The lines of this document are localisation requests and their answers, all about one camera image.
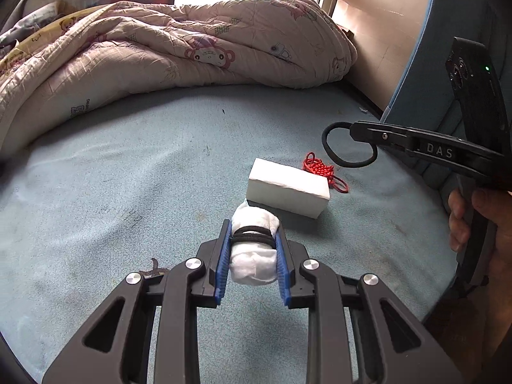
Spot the white tissue wad with band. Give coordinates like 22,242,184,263
229,200,280,287

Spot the black hair tie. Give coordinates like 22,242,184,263
320,120,380,169

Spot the person's right hand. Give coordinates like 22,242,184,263
448,189,512,283

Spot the white rectangular box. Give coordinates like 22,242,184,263
245,158,331,219

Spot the light blue bed sheet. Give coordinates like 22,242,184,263
1,86,456,380

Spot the light blue curtain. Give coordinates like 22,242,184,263
383,0,511,138

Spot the pink cartoon quilt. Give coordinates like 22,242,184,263
1,0,357,158

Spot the red knotted cord ornament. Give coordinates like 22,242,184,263
302,152,350,194

